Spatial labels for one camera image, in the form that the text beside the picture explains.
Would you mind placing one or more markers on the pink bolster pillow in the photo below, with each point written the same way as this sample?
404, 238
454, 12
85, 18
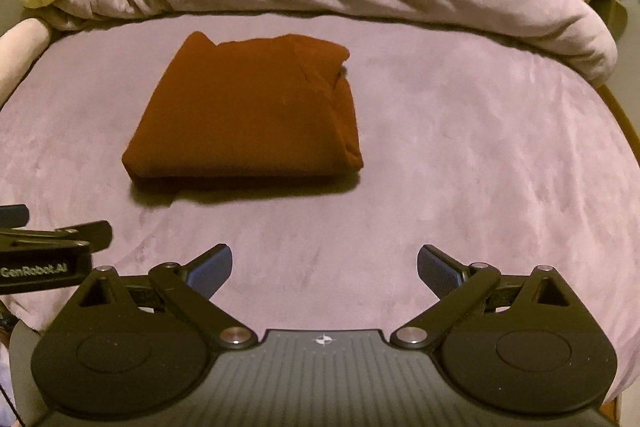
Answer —
20, 52

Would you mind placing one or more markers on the gold side table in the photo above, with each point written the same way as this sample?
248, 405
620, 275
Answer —
612, 9

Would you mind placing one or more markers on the lilac bed sheet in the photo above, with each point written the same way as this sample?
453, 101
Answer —
450, 132

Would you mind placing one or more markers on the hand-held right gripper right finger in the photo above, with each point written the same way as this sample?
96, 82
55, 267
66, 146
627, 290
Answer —
440, 269

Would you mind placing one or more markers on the rust brown sweater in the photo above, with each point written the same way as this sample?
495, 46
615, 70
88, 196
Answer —
240, 117

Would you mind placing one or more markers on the wooden bed frame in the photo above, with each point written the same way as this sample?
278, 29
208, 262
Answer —
620, 117

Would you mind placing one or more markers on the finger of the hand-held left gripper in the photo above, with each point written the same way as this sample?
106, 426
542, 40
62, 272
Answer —
75, 234
12, 215

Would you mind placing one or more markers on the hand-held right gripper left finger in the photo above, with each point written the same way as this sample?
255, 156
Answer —
212, 264

